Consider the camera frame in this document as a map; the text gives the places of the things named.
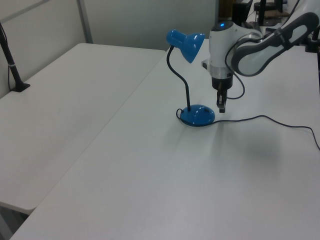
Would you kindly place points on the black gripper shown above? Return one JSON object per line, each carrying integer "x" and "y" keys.
{"x": 222, "y": 83}

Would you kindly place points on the blue gooseneck desk lamp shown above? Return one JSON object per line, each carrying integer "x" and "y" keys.
{"x": 192, "y": 45}

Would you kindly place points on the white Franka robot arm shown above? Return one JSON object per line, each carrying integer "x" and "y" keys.
{"x": 220, "y": 50}

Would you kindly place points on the black monitor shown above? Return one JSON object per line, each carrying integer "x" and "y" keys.
{"x": 241, "y": 12}

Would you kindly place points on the black upright stand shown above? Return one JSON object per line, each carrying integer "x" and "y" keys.
{"x": 262, "y": 12}

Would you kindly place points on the black clamp-mounted pole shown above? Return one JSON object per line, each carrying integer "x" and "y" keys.
{"x": 313, "y": 42}

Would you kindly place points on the grey metal partition post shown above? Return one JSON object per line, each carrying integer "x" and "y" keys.
{"x": 86, "y": 22}
{"x": 216, "y": 12}

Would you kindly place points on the black camera pole with clamp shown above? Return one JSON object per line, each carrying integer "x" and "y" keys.
{"x": 12, "y": 70}

